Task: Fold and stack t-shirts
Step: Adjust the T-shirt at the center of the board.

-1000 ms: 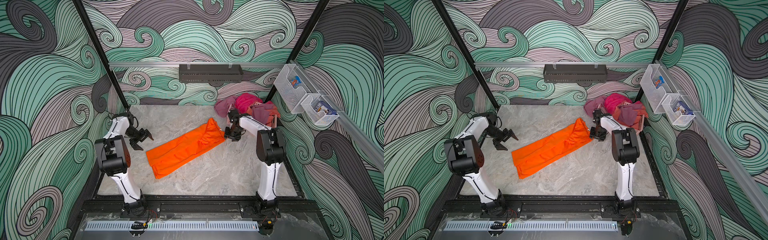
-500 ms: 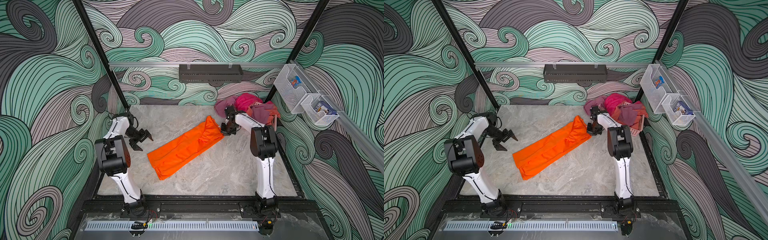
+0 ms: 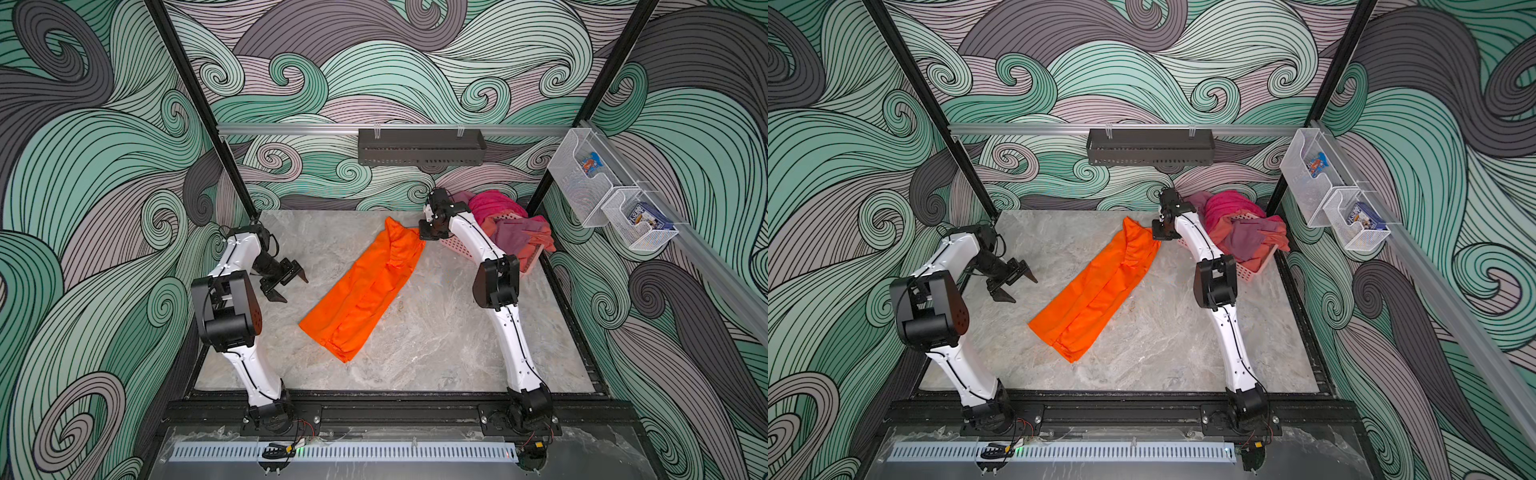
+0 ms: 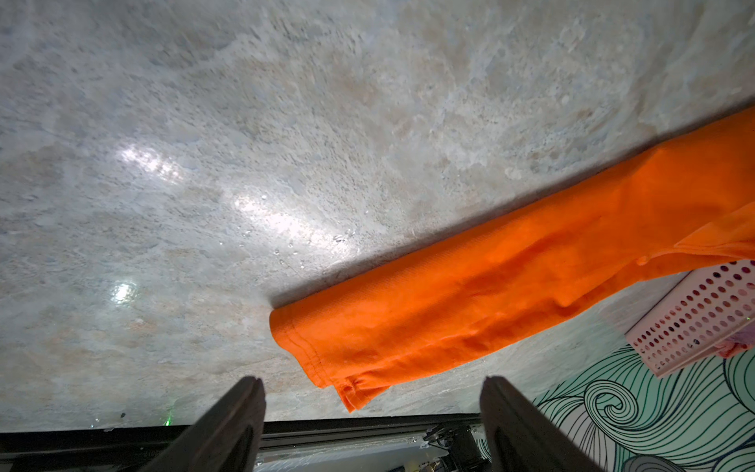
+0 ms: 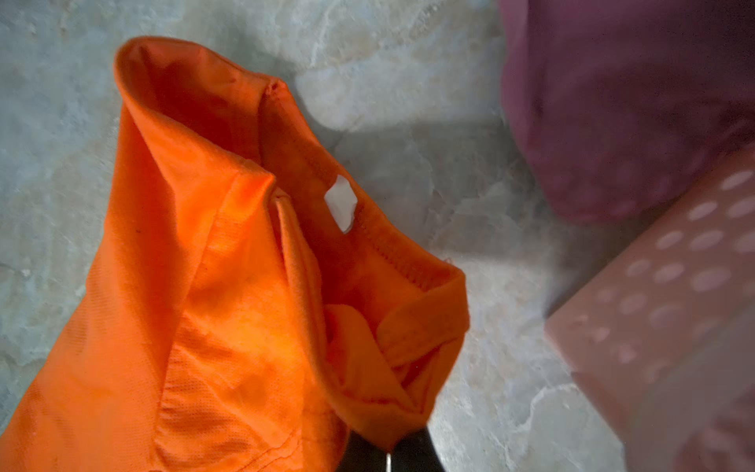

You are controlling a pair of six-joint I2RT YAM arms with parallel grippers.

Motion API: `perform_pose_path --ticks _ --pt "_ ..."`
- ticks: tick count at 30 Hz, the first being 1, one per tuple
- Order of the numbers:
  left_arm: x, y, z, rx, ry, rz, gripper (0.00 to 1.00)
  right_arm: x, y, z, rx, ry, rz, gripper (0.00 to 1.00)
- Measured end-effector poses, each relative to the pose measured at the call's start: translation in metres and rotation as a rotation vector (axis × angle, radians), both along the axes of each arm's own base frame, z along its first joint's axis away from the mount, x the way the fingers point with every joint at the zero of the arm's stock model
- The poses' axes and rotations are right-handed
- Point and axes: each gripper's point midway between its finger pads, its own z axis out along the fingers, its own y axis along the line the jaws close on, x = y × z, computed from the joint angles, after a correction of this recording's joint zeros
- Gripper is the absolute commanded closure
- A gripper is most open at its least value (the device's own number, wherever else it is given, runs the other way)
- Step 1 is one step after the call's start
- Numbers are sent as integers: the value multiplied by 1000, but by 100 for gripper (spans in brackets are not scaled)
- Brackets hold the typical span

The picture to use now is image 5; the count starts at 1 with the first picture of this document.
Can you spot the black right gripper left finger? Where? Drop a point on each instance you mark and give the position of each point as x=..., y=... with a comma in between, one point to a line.
x=361, y=456

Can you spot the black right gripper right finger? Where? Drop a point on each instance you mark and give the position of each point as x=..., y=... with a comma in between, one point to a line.
x=416, y=453

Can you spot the orange t-shirt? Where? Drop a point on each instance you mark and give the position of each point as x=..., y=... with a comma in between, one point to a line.
x=249, y=305

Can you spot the pink perforated plastic basket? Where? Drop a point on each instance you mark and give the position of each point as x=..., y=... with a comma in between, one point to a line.
x=662, y=340

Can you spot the mauve purple t-shirt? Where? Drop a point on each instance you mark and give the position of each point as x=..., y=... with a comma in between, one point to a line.
x=619, y=106

